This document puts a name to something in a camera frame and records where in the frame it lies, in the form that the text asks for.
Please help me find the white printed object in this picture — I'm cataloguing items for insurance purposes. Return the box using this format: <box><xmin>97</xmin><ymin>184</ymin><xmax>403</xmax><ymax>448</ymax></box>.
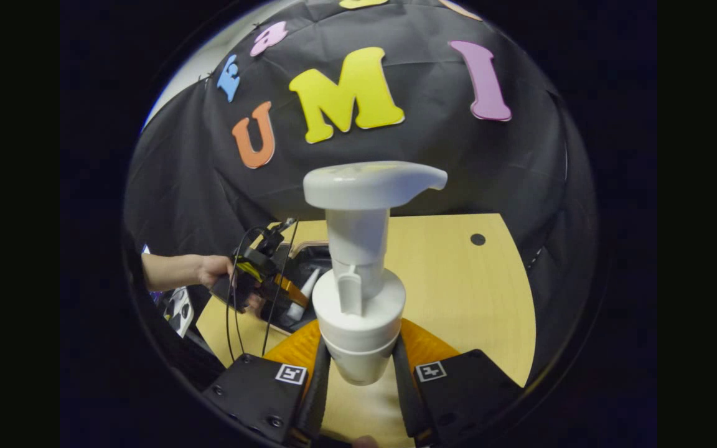
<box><xmin>158</xmin><ymin>286</ymin><xmax>196</xmax><ymax>338</ymax></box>

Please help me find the black backdrop cloth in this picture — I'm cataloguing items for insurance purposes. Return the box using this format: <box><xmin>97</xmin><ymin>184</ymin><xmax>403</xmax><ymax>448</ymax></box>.
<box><xmin>123</xmin><ymin>0</ymin><xmax>599</xmax><ymax>380</ymax></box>

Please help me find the beige suitcase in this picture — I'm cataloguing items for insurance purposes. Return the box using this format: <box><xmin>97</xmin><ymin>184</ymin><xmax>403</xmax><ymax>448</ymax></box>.
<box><xmin>258</xmin><ymin>241</ymin><xmax>334</xmax><ymax>334</ymax></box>

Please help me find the white pump bottle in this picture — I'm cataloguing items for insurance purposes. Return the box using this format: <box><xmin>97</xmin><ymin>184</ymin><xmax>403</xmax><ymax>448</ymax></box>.
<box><xmin>302</xmin><ymin>161</ymin><xmax>448</xmax><ymax>386</ymax></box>

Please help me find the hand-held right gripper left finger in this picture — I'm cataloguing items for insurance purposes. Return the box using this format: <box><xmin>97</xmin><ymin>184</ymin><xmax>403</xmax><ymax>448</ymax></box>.
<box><xmin>202</xmin><ymin>319</ymin><xmax>332</xmax><ymax>446</ymax></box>

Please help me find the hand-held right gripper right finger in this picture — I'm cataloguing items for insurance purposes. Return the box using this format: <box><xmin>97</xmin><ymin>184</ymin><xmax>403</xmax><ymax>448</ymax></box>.
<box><xmin>391</xmin><ymin>317</ymin><xmax>524</xmax><ymax>446</ymax></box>

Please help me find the black cable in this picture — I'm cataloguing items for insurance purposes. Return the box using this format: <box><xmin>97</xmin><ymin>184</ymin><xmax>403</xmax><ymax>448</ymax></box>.
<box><xmin>261</xmin><ymin>218</ymin><xmax>301</xmax><ymax>358</ymax></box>
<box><xmin>225</xmin><ymin>225</ymin><xmax>267</xmax><ymax>368</ymax></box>

